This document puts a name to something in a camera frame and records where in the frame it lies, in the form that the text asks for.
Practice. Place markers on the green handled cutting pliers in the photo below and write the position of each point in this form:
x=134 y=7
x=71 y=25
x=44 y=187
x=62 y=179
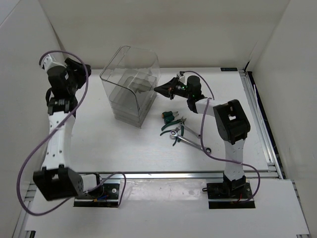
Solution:
x=173 y=123

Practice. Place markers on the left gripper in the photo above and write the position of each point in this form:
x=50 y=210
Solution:
x=81 y=73

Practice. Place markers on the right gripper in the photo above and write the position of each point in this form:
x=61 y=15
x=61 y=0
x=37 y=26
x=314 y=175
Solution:
x=168 y=89

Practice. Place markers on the large ratchet wrench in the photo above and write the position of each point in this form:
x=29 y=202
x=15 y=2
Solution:
x=174 y=134

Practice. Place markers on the small ratchet wrench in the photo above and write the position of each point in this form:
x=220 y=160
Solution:
x=190 y=130

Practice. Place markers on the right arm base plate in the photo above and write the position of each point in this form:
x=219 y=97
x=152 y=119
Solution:
x=219 y=196

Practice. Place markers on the green stubby screwdriver orange cap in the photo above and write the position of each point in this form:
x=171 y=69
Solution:
x=169 y=114

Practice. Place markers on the aluminium rail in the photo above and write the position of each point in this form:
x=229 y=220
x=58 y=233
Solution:
x=266 y=142
x=193 y=175

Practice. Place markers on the clear plastic drawer organizer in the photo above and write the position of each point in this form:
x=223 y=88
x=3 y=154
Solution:
x=129 y=80

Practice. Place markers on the aluminium front rail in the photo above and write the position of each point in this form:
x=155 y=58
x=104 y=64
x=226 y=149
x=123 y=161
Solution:
x=193 y=175

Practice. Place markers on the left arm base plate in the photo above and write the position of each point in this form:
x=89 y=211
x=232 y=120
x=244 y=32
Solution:
x=108 y=195

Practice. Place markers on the aluminium right rail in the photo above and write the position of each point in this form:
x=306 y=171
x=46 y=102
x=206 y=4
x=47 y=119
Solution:
x=266 y=142

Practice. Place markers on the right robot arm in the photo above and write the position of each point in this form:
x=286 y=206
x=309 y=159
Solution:
x=231 y=121

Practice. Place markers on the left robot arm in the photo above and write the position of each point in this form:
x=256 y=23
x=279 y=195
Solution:
x=56 y=179

